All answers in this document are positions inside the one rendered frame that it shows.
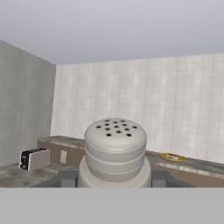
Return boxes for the brown dining table counter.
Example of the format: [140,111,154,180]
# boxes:
[37,135,224,188]

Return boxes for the yellow plate with steak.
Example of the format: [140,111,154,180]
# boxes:
[160,152,186,163]

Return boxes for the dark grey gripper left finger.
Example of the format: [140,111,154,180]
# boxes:
[32,169,80,188]

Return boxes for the white wall outlet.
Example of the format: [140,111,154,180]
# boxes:
[59,150,68,165]

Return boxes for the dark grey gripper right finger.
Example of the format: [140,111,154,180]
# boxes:
[150,170,196,188]

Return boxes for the black and white toaster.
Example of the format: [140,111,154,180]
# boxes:
[18,147,51,172]

